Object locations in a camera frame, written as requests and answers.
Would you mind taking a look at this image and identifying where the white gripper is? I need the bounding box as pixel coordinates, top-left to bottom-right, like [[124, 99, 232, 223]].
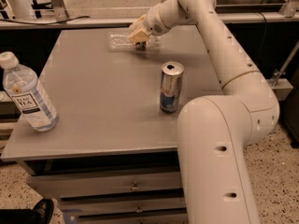
[[127, 7, 169, 43]]

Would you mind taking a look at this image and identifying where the grey metal bracket post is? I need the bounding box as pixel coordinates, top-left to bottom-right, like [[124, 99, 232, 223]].
[[50, 0, 68, 21]]

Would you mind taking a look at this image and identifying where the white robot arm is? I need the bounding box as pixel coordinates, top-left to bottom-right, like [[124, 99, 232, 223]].
[[129, 0, 279, 224]]

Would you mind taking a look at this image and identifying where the black shoe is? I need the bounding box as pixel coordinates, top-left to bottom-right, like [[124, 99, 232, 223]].
[[0, 199, 54, 224]]

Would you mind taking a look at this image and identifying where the grey drawer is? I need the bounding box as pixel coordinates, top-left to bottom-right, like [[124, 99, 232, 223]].
[[59, 197, 186, 216], [27, 170, 181, 199], [76, 213, 188, 224]]

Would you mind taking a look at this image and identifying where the black cable on rail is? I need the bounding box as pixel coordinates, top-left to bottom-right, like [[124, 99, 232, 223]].
[[0, 15, 92, 26]]

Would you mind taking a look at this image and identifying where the blue labelled plastic bottle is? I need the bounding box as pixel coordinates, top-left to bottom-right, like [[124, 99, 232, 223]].
[[0, 51, 58, 132]]

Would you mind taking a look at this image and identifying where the grey metal rail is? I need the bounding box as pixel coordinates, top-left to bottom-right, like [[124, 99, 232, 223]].
[[0, 12, 299, 30]]

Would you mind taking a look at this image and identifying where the grey drawer cabinet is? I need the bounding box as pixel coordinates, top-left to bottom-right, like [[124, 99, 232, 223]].
[[2, 25, 221, 224]]

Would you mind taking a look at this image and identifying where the black cable at right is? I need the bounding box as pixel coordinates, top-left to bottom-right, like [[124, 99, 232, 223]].
[[258, 12, 269, 67]]

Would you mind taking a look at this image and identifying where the silver blue drink can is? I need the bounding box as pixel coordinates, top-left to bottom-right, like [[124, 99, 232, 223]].
[[160, 62, 184, 113]]

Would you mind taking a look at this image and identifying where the bottom grey drawer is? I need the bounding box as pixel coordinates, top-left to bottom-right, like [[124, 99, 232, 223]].
[[76, 213, 188, 224]]

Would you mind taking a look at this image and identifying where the middle grey drawer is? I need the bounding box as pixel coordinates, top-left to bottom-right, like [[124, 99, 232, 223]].
[[59, 197, 186, 216]]

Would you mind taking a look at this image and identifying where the white pipe top left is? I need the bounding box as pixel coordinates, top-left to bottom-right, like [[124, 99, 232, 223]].
[[0, 0, 36, 20]]

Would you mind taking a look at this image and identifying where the clear water bottle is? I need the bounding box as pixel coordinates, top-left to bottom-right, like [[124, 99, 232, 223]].
[[107, 31, 160, 51]]

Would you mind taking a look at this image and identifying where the top grey drawer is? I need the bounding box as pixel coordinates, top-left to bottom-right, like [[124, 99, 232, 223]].
[[27, 170, 181, 199]]

